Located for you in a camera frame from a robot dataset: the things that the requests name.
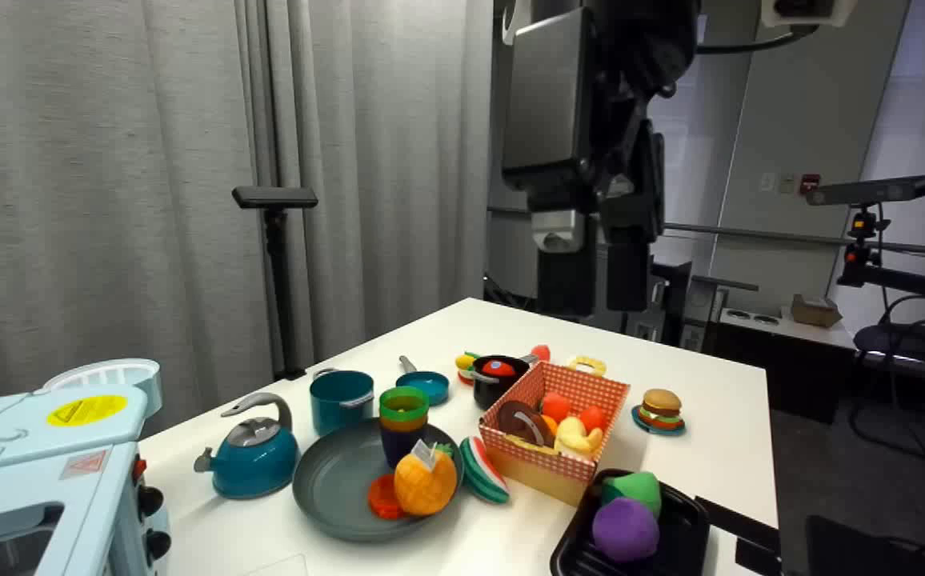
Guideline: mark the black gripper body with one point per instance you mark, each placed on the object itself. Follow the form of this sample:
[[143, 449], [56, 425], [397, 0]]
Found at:
[[624, 186]]

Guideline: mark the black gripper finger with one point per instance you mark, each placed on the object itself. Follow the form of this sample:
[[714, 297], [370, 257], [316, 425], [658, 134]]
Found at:
[[563, 282], [629, 273]]

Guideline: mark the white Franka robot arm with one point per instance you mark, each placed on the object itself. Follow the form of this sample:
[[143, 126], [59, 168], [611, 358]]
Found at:
[[630, 42]]

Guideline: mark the dark round pot lid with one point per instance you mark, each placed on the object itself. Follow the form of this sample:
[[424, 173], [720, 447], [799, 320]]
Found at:
[[522, 425]]

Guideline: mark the teal toy pot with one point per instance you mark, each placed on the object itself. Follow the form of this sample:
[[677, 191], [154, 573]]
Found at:
[[340, 405]]

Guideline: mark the black computer box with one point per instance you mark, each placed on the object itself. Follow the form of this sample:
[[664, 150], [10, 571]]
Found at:
[[678, 304]]

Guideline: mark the red toy fruit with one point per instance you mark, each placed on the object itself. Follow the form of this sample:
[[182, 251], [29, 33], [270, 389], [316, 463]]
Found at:
[[539, 355]]

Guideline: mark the red toy tomato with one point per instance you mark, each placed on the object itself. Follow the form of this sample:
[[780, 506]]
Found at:
[[496, 368]]

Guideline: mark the orange toy fruit ball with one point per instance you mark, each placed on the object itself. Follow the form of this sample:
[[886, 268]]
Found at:
[[553, 405]]

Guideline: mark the green yellow toy vegetable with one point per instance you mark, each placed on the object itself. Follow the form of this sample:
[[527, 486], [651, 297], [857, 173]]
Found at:
[[465, 364]]

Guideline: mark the red toy fruit ball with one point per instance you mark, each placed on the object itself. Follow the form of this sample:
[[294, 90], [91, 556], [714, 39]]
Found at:
[[593, 416]]

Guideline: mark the small red toy piece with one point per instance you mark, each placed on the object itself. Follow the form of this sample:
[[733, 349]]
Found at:
[[465, 380]]

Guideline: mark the toy burger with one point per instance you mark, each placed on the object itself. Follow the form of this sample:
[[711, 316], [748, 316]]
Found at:
[[661, 407]]

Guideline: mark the yellow toy lemon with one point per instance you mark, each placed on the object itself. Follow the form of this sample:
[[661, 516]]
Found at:
[[570, 436]]

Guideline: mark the small orange toy piece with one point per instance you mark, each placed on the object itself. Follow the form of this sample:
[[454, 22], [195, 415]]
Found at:
[[596, 441]]

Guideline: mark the red checked cardboard box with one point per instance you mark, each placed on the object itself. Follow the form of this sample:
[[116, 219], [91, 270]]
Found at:
[[528, 470]]

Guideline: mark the small cardboard box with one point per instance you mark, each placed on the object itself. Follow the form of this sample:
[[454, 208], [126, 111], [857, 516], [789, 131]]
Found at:
[[813, 313]]

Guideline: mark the green toy cup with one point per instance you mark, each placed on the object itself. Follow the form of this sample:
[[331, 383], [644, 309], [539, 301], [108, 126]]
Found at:
[[405, 405]]

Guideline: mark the toy watermelon slice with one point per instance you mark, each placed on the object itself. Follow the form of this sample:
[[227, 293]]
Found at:
[[481, 471]]

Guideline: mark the dark blue toy cup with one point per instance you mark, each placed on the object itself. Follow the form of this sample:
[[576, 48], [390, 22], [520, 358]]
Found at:
[[402, 444]]

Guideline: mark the orange yellow toy fruit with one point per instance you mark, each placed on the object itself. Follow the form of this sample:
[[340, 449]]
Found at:
[[425, 486]]

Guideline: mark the purple toy vegetable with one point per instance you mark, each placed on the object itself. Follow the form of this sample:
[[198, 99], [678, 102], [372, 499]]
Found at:
[[624, 531]]

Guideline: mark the black plastic tray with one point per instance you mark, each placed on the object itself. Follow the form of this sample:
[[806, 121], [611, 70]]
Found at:
[[687, 531]]

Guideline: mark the orange red toy slice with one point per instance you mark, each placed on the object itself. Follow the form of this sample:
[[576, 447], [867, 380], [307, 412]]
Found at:
[[383, 501]]

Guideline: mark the black chair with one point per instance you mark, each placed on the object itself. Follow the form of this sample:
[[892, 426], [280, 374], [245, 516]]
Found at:
[[913, 348]]

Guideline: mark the dark grey round plate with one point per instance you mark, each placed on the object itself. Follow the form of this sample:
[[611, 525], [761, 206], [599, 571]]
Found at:
[[337, 486]]

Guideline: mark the teal toy kettle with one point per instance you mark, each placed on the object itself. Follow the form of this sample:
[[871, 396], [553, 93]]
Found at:
[[254, 458]]

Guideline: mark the light slatted toy rack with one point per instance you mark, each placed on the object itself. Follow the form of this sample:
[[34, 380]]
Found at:
[[108, 376]]

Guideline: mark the light blue toy kitchen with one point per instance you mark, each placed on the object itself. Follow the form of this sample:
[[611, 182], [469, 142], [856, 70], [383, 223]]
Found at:
[[34, 480]]

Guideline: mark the black stereo camera bar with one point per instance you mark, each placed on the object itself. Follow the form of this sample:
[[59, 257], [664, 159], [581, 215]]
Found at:
[[272, 198], [866, 191]]

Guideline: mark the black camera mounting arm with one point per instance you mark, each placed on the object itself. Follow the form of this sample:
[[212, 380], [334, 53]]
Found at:
[[886, 279]]

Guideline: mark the black camera stand pole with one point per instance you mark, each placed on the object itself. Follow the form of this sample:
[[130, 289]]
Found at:
[[280, 289]]

